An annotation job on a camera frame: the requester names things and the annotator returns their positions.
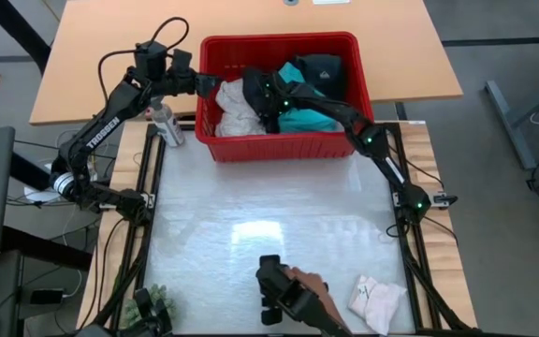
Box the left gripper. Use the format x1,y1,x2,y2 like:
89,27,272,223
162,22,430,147
156,48,225,98

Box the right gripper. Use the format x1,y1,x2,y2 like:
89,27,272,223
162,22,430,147
242,66,283,135

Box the white knitted garment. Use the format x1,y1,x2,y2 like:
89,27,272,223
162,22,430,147
214,78,267,139

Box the pale pink small garment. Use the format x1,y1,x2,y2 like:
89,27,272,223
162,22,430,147
347,274,409,336

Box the red plastic laundry bin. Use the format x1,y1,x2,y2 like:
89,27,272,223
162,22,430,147
195,31,375,164

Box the teal garment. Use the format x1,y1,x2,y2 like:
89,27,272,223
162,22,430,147
276,61,342,134

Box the clear spray bottle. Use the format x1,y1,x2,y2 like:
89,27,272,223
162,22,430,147
147,98,186,149

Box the navy garment with logo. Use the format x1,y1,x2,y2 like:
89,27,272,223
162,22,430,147
294,53,346,102

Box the light wooden desk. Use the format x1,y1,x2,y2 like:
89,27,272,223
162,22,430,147
29,0,464,126

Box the person's hand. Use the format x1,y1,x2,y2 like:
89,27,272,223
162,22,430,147
284,266,345,329

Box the black metal beam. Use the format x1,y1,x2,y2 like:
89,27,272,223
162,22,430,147
0,0,51,74

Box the light wooden side board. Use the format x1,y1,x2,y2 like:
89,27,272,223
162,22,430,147
400,120,479,329
76,121,158,329

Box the grey metal desk leg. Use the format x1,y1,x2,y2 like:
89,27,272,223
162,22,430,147
483,79,539,170

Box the green artificial plant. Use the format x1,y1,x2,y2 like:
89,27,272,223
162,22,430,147
123,283,180,329

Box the black power adapter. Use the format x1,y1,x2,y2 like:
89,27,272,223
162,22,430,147
29,288,66,306

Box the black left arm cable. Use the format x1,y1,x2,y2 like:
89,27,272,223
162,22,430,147
97,16,191,109

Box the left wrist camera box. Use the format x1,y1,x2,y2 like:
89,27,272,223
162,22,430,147
133,39,168,81

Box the black aluminium frame rail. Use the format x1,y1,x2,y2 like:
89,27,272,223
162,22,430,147
374,120,476,334
81,124,166,334

